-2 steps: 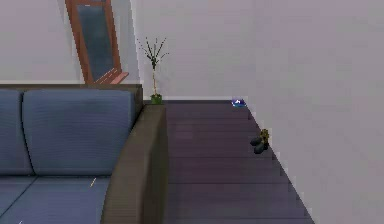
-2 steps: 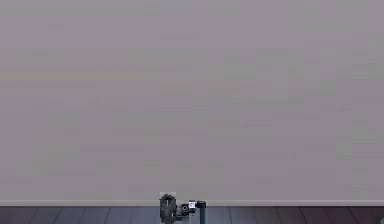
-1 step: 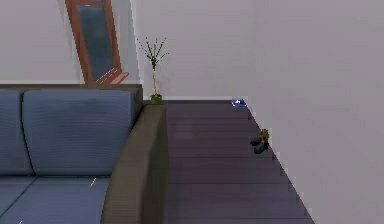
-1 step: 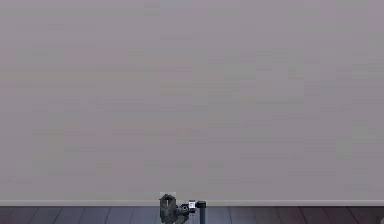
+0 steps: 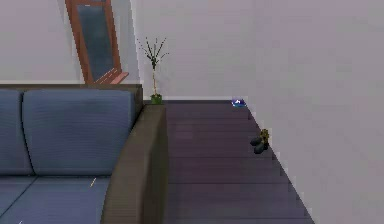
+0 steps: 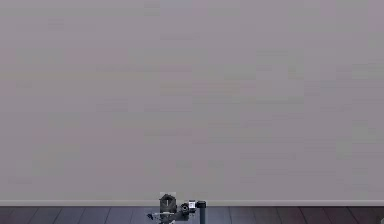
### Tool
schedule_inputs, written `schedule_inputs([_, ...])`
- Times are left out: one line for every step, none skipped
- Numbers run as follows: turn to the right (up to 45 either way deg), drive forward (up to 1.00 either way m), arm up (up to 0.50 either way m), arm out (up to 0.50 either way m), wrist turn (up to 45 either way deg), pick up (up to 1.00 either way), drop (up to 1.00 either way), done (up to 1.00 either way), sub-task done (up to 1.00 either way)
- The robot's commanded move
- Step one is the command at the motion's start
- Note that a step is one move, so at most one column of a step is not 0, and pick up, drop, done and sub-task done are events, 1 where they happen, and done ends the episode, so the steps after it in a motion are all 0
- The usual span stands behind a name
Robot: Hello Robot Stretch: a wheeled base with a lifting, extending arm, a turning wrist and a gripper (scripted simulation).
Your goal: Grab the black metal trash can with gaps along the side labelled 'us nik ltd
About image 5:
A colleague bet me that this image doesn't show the thin house plant green pot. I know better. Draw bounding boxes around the thin house plant green pot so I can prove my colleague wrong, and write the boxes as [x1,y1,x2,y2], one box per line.
[137,36,170,106]

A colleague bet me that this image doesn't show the black and yellow shoes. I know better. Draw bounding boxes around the black and yellow shoes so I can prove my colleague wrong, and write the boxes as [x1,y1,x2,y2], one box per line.
[249,128,271,155]

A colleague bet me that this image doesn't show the blue sofa with brown frame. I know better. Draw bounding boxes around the blue sofa with brown frame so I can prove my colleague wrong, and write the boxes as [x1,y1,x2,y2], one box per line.
[0,83,170,224]

